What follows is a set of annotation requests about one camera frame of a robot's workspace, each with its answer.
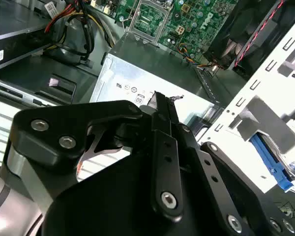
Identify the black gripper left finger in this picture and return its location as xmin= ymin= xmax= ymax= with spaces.
xmin=1 ymin=90 xmax=185 ymax=222

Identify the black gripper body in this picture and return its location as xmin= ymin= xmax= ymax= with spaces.
xmin=43 ymin=151 xmax=236 ymax=236

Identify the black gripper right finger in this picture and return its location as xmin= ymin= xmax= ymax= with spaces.
xmin=170 ymin=94 xmax=295 ymax=236

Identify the hard disk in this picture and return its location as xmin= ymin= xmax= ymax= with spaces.
xmin=249 ymin=131 xmax=295 ymax=194

